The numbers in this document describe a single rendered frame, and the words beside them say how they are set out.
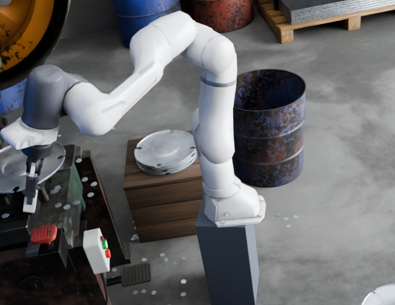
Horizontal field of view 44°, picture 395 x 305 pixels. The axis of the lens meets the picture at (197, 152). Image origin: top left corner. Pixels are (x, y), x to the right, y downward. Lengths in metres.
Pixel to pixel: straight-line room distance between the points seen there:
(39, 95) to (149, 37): 0.31
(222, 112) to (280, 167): 1.04
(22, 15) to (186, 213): 1.09
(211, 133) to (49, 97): 0.55
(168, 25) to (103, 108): 0.29
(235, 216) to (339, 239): 0.70
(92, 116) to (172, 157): 1.10
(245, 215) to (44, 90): 0.88
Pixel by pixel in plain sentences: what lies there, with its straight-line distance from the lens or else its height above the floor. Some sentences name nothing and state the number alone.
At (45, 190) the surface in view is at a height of 0.69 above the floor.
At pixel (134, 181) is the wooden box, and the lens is 2.18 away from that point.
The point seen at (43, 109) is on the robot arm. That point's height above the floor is 1.16.
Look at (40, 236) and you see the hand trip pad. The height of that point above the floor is 0.76.
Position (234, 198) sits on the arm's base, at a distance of 1.69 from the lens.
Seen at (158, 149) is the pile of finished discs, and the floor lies 0.40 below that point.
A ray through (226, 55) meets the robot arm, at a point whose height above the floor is 1.10.
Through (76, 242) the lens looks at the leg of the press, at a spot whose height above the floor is 0.62.
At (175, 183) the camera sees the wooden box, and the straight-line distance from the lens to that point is 2.15.
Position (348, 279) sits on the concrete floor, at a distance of 2.16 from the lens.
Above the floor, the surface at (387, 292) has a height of 0.23.
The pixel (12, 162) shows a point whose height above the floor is 0.79.
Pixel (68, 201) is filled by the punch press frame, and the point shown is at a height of 0.63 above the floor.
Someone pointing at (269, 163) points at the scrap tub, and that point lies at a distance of 2.45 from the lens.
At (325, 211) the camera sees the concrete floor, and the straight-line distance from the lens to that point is 2.43.
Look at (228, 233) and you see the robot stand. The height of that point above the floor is 0.42.
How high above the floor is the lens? 1.66
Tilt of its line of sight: 35 degrees down
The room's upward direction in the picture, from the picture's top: 10 degrees counter-clockwise
